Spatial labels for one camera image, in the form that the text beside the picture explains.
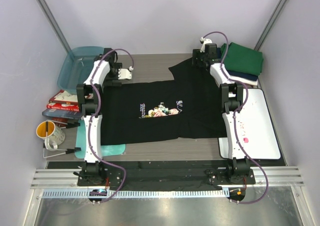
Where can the teal plastic bin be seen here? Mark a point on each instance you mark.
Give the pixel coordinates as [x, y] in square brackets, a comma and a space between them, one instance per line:
[77, 66]

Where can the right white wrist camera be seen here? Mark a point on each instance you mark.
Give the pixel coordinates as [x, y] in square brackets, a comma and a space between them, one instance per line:
[204, 42]

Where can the white slotted cable duct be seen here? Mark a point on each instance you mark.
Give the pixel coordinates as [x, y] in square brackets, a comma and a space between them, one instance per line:
[100, 194]

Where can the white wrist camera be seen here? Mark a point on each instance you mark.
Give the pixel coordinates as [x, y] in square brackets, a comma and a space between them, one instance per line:
[125, 73]
[204, 42]

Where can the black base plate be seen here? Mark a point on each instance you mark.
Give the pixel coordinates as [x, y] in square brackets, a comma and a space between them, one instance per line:
[128, 165]

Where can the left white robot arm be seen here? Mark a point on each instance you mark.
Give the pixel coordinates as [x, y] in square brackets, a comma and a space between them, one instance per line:
[89, 96]

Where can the white whiteboard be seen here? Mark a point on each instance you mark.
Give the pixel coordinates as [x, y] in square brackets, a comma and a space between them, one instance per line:
[254, 129]

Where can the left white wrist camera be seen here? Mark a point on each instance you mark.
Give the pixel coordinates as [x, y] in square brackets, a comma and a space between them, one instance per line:
[125, 73]

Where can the black floral t shirt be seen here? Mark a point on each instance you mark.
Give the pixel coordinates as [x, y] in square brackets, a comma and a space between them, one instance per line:
[185, 107]

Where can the left aluminium corner post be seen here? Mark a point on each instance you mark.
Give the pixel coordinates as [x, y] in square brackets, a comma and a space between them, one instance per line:
[54, 24]

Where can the aluminium rail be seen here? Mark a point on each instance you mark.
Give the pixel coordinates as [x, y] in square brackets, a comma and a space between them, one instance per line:
[170, 179]

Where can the yellow mug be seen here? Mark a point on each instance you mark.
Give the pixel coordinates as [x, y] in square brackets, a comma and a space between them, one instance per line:
[45, 128]

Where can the aluminium corner post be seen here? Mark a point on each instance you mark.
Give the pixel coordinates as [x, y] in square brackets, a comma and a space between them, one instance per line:
[54, 24]
[270, 23]

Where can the white floral mug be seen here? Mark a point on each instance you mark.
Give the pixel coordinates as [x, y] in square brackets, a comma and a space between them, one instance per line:
[53, 141]

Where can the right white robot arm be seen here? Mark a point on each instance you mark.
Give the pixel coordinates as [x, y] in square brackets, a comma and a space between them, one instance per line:
[232, 101]

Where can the green folded t shirt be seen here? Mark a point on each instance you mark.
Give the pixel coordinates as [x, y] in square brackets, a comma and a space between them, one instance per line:
[242, 59]

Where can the white folded t shirt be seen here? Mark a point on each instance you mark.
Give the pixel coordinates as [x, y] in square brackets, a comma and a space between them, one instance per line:
[249, 82]

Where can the blue grey book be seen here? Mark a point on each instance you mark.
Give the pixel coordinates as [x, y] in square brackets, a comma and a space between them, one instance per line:
[62, 114]

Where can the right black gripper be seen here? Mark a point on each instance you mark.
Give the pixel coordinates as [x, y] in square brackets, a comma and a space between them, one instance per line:
[195, 54]

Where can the right aluminium corner post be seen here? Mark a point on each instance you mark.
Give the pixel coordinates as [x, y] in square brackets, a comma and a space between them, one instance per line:
[270, 23]

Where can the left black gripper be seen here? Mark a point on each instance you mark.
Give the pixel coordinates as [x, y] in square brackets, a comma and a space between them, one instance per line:
[109, 82]

